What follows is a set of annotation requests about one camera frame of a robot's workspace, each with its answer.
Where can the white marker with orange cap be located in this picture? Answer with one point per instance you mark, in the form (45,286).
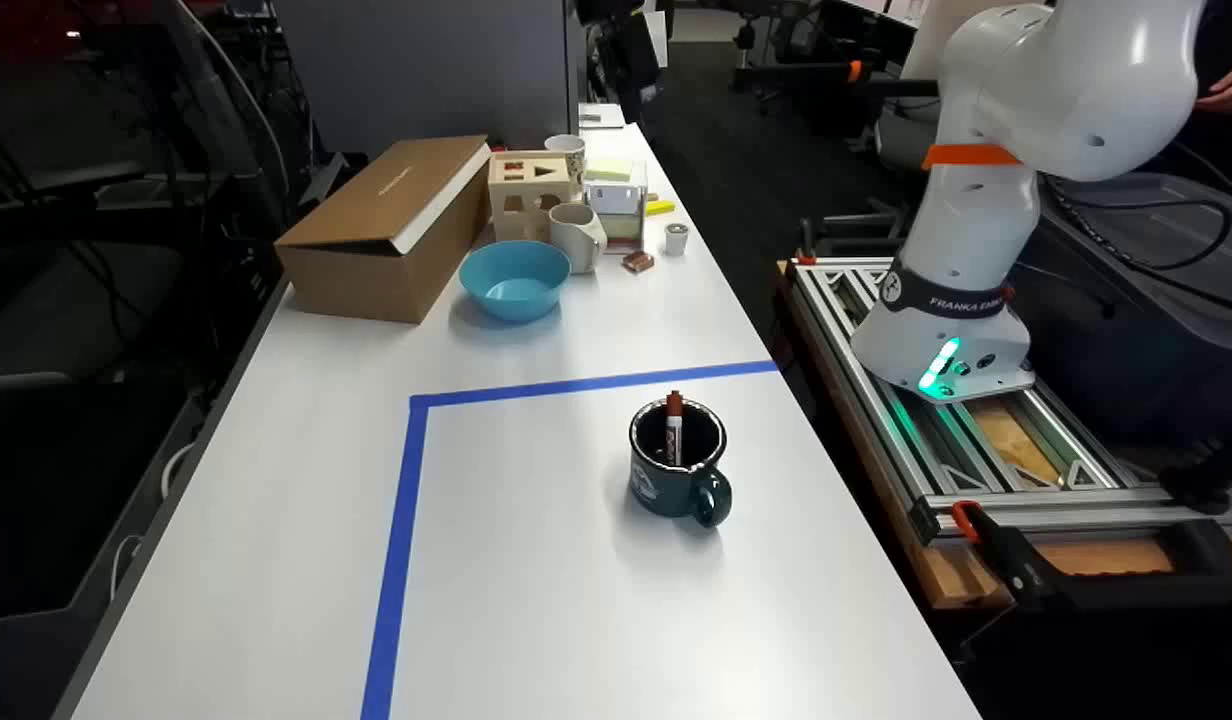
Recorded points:
(673,427)

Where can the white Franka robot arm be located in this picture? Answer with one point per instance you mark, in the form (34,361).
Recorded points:
(978,213)

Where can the white pitcher mug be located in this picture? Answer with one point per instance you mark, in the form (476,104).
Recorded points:
(578,242)

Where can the dark teal mug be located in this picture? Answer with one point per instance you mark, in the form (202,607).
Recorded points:
(660,487)

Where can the black fabric bag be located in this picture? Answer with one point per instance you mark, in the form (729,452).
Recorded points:
(1149,332)

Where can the aluminium robot mounting base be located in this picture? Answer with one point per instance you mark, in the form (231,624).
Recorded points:
(1028,446)

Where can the black orange bar clamp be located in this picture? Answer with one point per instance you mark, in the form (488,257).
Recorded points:
(1149,561)

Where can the small white cup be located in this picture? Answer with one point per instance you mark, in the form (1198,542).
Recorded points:
(679,242)

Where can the yellow flat item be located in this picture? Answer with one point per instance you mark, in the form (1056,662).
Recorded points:
(657,206)

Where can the small brown block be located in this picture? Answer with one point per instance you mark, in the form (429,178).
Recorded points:
(638,262)

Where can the white printed carton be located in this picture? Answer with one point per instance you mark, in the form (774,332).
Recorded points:
(619,210)

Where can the white paper stack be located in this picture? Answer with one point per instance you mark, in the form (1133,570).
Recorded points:
(601,118)

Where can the white cup on sorter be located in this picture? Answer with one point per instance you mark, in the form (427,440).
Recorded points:
(564,146)

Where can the wooden shape sorter box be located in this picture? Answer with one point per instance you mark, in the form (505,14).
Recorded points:
(525,199)

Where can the light blue bowl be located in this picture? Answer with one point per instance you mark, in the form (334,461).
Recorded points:
(515,283)

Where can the grey partition panel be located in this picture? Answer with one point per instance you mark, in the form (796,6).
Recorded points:
(419,67)

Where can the brown cardboard box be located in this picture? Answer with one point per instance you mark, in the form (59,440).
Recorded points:
(362,242)

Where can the blue tape line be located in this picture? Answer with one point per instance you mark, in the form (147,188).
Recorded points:
(400,534)

